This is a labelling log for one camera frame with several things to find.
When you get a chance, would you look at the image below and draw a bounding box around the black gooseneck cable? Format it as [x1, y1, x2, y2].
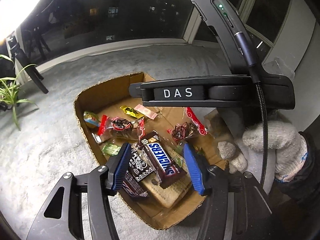
[233, 31, 270, 188]

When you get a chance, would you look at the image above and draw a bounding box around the bagged bread loaf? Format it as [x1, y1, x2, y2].
[139, 144, 192, 209]

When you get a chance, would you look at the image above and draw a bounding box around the black ring light tripod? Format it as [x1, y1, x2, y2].
[7, 34, 49, 94]

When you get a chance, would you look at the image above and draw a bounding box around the yellow candy wrapper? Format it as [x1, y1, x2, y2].
[120, 105, 144, 119]

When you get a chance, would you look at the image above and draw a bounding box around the yellow jelly cup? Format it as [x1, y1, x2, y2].
[83, 111, 100, 129]

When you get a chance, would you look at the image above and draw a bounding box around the small pink wrapper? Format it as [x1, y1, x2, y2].
[134, 104, 157, 120]

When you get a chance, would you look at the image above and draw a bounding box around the small green candy packet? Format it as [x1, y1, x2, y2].
[101, 142, 120, 156]

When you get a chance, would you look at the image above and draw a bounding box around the small spider plant offshoot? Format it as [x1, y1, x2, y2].
[1, 64, 38, 131]

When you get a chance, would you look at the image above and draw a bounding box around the red clear snack packet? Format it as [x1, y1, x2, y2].
[167, 107, 208, 142]

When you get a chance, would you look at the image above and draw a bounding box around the red clear dates packet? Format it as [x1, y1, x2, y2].
[97, 115, 145, 140]

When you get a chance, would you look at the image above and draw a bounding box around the dark brown chocolate packet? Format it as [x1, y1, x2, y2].
[128, 145, 154, 182]

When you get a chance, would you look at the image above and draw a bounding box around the Snickers bar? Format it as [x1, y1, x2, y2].
[122, 171, 149, 200]
[137, 131, 187, 189]

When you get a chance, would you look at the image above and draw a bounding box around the open cardboard box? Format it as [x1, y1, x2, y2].
[73, 71, 228, 230]

